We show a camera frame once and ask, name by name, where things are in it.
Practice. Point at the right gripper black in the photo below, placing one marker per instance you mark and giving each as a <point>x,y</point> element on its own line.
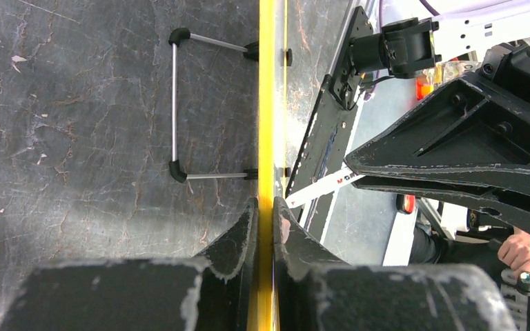
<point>471,130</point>

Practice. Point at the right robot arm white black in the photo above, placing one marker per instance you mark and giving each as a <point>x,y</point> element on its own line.
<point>406,47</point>

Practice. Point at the yellow framed whiteboard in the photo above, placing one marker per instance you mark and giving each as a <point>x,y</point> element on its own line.
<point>210,110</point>

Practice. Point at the red whiteboard marker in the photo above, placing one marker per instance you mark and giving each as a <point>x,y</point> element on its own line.
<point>328,184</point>

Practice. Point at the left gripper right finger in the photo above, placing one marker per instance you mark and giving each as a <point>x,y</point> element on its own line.
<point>296,251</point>

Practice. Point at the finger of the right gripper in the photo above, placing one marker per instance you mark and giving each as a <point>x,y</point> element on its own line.
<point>509,207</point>

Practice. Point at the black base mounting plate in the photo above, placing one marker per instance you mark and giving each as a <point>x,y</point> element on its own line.
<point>333,117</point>

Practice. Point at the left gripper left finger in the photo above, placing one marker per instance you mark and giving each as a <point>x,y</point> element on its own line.
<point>231,255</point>

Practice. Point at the person hand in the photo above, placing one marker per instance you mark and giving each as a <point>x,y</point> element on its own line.
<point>515,252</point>

